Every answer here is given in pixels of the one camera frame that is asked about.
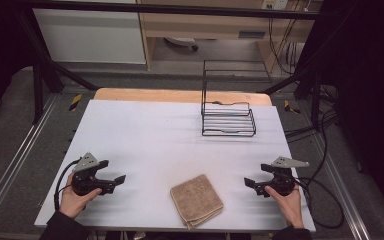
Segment white table cover sheet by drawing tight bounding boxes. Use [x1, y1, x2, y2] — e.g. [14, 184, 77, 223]
[34, 99, 317, 233]

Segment black wire rack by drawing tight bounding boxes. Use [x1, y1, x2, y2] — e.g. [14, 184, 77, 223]
[200, 59, 273, 138]

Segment light wooden desk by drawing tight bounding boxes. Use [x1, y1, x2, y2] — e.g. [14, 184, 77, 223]
[135, 0, 324, 73]

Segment black metal frame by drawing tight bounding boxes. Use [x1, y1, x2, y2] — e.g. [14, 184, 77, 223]
[11, 0, 339, 132]

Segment person's right hand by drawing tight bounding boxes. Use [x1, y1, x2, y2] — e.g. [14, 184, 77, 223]
[264, 185, 305, 230]

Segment hanging black cables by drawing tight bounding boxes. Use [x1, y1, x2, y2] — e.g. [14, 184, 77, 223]
[267, 15, 302, 76]

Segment right hand-held gripper cable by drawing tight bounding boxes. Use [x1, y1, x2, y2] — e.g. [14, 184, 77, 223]
[292, 178, 345, 231]

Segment person's left hand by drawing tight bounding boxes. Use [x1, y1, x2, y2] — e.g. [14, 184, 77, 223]
[58, 172, 103, 220]

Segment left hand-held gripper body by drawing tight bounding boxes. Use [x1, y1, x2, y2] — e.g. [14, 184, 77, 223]
[71, 152, 116, 197]

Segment brown towel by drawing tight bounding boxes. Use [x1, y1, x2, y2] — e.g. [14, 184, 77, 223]
[170, 173, 225, 231]

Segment white wall socket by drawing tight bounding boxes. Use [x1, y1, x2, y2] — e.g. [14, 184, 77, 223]
[261, 0, 290, 11]

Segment white cabinet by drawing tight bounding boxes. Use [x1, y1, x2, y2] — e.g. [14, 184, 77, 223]
[32, 7, 147, 65]

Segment yellow black tape marker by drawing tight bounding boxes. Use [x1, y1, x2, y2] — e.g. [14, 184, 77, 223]
[68, 93, 84, 112]
[283, 99, 302, 115]

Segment hand-held gripper cable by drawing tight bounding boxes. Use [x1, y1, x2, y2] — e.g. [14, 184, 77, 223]
[292, 178, 345, 231]
[53, 158, 82, 212]

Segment office chair base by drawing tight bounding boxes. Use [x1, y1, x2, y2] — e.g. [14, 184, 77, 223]
[163, 36, 200, 52]

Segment left hand-held gripper cable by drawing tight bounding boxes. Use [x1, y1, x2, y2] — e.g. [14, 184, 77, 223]
[53, 158, 82, 212]

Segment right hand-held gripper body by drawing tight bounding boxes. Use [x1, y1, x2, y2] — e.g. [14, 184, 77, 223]
[262, 156, 310, 197]

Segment black floor cables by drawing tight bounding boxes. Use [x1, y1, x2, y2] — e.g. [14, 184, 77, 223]
[284, 84, 340, 143]

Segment aluminium floor rail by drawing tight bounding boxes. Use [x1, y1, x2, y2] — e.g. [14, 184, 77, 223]
[0, 94, 59, 231]
[313, 133, 372, 240]

